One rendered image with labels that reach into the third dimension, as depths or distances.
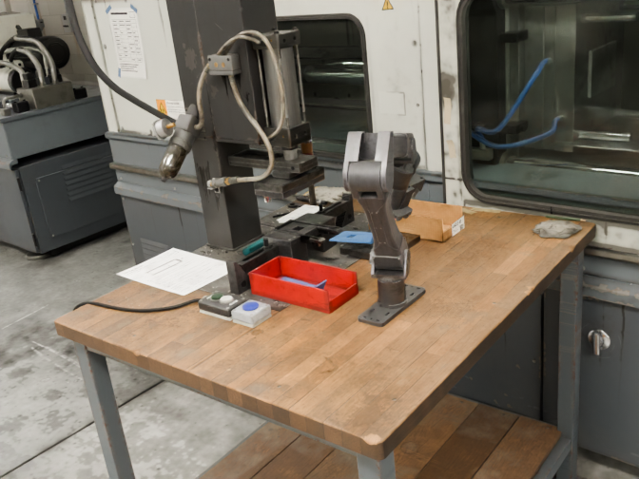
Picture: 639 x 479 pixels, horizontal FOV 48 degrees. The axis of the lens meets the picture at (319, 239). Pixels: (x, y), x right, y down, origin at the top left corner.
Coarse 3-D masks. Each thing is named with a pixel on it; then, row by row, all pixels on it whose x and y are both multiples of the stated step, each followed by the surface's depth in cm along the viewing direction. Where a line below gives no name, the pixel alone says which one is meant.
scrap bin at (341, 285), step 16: (256, 272) 182; (272, 272) 187; (288, 272) 188; (304, 272) 184; (320, 272) 181; (336, 272) 178; (352, 272) 174; (256, 288) 180; (272, 288) 177; (288, 288) 173; (304, 288) 170; (336, 288) 179; (352, 288) 173; (304, 304) 172; (320, 304) 168; (336, 304) 169
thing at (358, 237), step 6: (342, 234) 192; (348, 234) 191; (354, 234) 190; (360, 234) 189; (366, 234) 188; (330, 240) 189; (336, 240) 188; (342, 240) 186; (348, 240) 185; (354, 240) 184; (360, 240) 183; (366, 240) 182; (372, 240) 180
